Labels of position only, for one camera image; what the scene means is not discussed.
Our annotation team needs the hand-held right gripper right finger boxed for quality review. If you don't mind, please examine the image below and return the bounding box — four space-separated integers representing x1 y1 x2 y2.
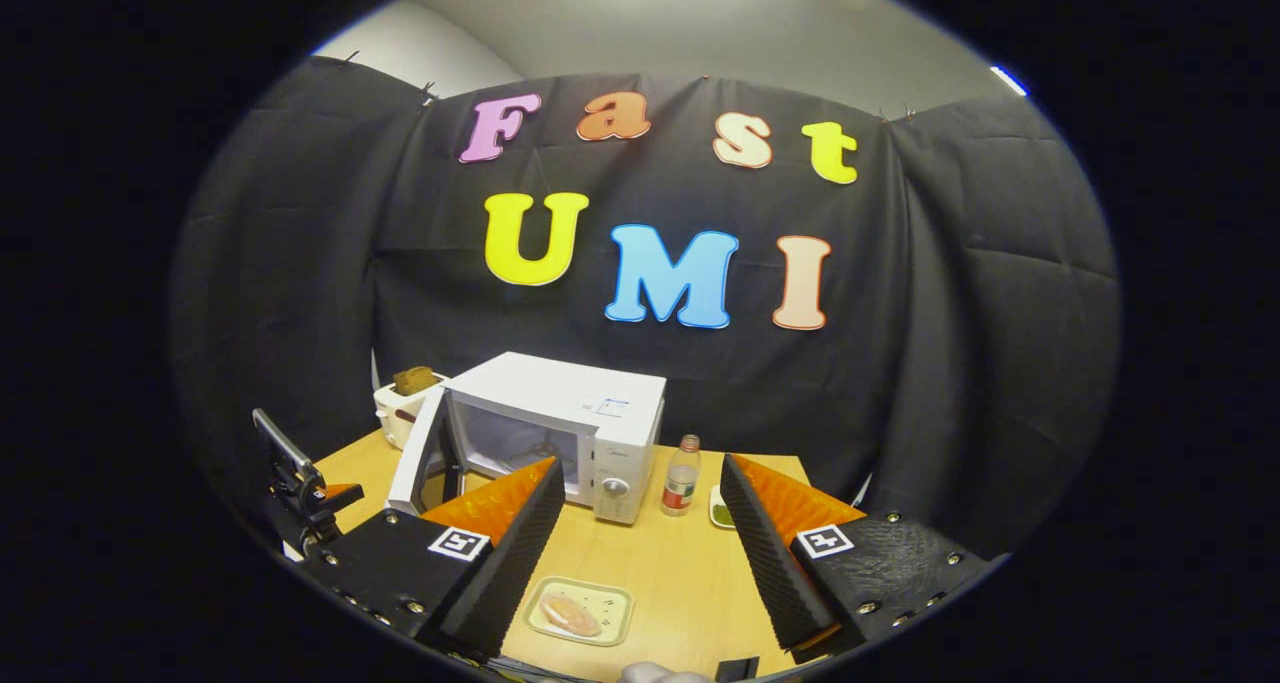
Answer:
720 453 996 664

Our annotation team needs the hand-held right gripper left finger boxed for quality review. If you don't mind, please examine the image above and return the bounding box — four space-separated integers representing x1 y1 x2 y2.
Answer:
300 458 568 664

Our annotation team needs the orange breaded cutlet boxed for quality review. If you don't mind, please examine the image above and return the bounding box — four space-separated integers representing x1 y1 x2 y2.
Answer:
541 593 603 638

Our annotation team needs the white microwave oven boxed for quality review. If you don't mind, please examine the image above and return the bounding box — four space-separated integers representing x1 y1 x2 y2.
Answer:
385 351 668 526

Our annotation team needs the white toaster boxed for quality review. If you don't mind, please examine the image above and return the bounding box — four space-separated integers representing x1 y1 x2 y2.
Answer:
373 378 448 451

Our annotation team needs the pale green tray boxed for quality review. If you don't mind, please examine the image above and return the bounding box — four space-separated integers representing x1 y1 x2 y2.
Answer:
523 576 635 647

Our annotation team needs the clear bottle with red label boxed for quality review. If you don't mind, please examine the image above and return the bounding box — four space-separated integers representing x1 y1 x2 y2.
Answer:
660 434 703 517

